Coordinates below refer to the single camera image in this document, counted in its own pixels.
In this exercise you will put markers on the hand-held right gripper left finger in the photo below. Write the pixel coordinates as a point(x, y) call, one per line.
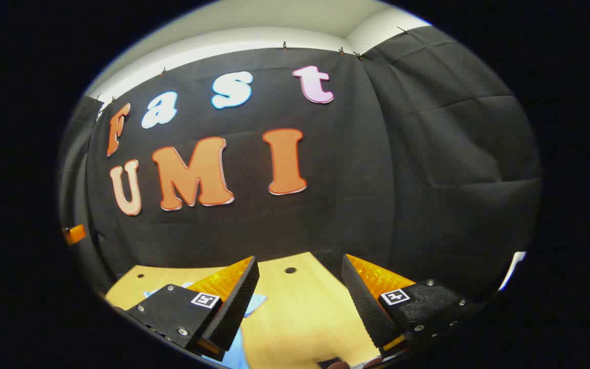
point(238, 302)

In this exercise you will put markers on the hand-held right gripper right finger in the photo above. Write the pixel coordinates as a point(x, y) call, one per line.
point(364, 302)

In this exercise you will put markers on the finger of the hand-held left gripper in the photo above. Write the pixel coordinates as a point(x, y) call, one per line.
point(75, 234)

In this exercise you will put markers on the light blue T-shirt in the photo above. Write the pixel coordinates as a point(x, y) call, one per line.
point(254, 305)

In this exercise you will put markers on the white object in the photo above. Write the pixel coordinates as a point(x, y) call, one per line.
point(512, 266)

